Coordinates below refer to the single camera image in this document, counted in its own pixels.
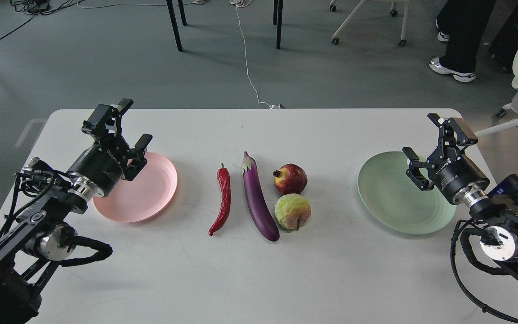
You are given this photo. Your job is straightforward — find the red chili pepper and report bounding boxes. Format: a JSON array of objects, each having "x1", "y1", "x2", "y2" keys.
[{"x1": 208, "y1": 163, "x2": 232, "y2": 236}]

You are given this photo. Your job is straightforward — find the light green plate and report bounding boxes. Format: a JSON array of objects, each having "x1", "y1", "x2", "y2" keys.
[{"x1": 357, "y1": 151, "x2": 456, "y2": 234}]

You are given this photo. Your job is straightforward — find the black equipment case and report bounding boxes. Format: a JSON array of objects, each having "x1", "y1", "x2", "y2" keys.
[{"x1": 488, "y1": 3, "x2": 518, "y2": 72}]

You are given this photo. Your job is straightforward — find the green yellow apple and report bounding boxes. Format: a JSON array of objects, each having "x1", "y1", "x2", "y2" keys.
[{"x1": 275, "y1": 193, "x2": 311, "y2": 231}]

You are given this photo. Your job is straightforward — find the purple eggplant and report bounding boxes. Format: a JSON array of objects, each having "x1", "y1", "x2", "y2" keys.
[{"x1": 242, "y1": 151, "x2": 280, "y2": 242}]

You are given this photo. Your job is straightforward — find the pink plate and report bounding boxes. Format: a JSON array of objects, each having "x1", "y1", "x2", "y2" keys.
[{"x1": 92, "y1": 152, "x2": 178, "y2": 223}]

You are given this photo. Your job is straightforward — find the person legs black trousers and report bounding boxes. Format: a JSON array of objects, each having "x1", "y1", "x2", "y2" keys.
[{"x1": 429, "y1": 0, "x2": 496, "y2": 83}]

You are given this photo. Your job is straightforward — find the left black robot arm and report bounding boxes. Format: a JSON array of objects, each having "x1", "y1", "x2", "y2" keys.
[{"x1": 0, "y1": 99, "x2": 152, "y2": 324}]

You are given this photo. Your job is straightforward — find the red pomegranate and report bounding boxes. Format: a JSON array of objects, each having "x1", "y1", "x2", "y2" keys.
[{"x1": 273, "y1": 163, "x2": 308, "y2": 195}]

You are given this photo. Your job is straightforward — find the white cable on floor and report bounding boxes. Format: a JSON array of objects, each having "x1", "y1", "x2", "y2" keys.
[{"x1": 230, "y1": 0, "x2": 282, "y2": 109}]

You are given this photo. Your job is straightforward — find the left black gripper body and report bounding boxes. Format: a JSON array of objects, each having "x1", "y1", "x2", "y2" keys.
[{"x1": 67, "y1": 135, "x2": 147, "y2": 197}]

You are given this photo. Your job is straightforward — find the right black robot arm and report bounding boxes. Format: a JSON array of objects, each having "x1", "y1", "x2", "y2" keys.
[{"x1": 403, "y1": 113, "x2": 518, "y2": 324}]

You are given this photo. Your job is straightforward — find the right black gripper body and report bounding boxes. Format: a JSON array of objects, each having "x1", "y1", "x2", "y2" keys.
[{"x1": 406, "y1": 145, "x2": 491, "y2": 205}]

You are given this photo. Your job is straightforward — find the black cables on floor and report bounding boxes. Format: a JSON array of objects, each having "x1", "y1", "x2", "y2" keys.
[{"x1": 0, "y1": 0, "x2": 80, "y2": 54}]

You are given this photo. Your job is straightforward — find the white rolling chair base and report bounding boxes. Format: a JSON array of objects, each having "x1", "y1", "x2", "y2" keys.
[{"x1": 331, "y1": 0, "x2": 411, "y2": 48}]

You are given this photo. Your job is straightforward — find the black table legs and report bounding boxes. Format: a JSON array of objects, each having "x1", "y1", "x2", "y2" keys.
[{"x1": 166, "y1": 0, "x2": 284, "y2": 52}]

